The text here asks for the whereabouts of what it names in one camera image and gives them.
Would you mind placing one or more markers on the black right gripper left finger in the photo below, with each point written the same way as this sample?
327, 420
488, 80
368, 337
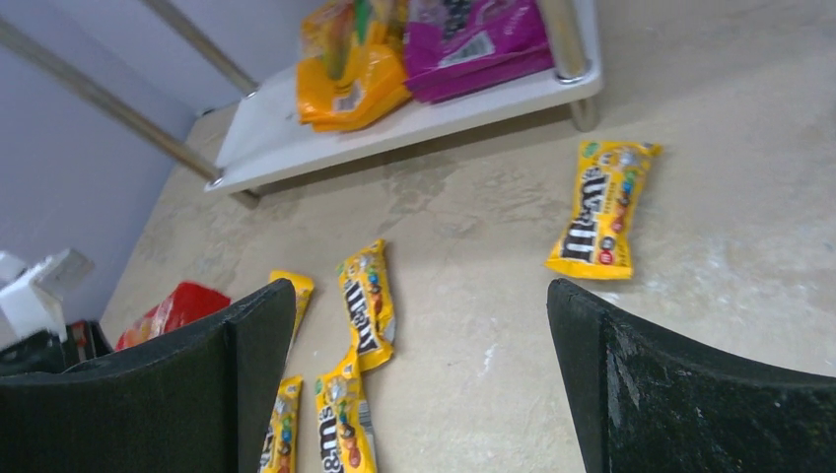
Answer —
198, 399

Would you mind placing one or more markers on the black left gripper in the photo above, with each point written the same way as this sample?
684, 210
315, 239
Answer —
45, 352

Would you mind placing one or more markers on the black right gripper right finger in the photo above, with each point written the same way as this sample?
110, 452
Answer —
644, 398

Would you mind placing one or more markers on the red mixed fruit candy bag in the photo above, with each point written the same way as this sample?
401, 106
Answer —
188, 302

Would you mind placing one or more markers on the yellow m&m bag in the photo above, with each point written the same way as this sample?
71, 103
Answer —
303, 287
367, 298
345, 429
609, 182
280, 444

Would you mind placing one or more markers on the orange mango candy bag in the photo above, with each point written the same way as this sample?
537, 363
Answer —
351, 73

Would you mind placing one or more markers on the purple grape candy bag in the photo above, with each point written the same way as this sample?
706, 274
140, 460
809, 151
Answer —
454, 48

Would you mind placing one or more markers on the white two-tier shelf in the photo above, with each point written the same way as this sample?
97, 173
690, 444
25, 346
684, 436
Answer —
263, 146

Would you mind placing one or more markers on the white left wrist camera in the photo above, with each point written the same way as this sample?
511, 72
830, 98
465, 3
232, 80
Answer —
32, 295

